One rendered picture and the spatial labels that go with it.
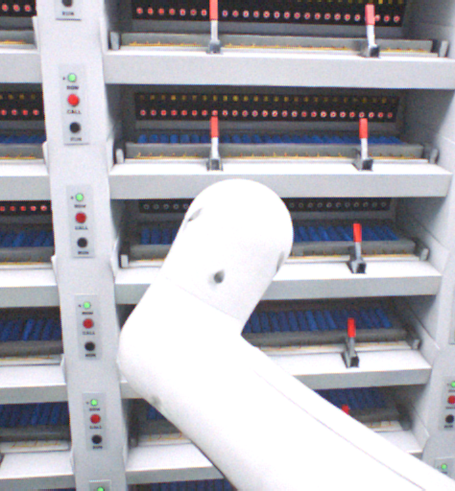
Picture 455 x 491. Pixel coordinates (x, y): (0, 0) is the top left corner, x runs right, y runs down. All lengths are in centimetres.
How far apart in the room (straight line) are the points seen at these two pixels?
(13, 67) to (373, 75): 59
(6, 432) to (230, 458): 76
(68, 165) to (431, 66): 63
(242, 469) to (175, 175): 52
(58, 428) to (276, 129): 76
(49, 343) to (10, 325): 12
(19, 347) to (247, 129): 62
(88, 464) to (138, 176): 56
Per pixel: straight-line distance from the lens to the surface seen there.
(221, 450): 34
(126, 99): 95
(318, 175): 77
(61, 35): 78
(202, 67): 76
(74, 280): 79
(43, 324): 99
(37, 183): 78
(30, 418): 105
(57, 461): 100
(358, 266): 86
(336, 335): 93
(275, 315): 98
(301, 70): 78
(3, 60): 81
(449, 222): 89
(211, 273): 38
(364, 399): 108
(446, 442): 107
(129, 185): 75
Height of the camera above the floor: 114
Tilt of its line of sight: 12 degrees down
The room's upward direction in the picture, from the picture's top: straight up
